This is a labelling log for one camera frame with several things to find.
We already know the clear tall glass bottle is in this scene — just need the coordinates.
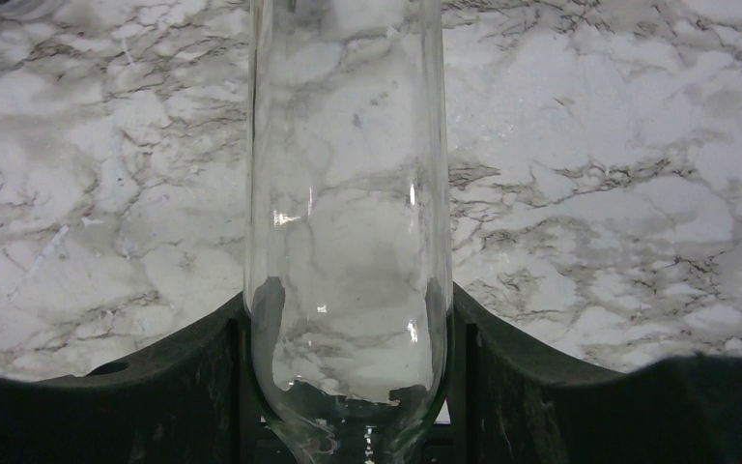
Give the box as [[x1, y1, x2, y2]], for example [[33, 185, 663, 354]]
[[243, 1, 452, 463]]

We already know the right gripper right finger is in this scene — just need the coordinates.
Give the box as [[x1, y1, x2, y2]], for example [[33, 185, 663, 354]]
[[447, 288, 742, 463]]

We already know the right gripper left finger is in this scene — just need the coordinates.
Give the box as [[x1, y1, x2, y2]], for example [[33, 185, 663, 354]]
[[0, 297, 260, 463]]

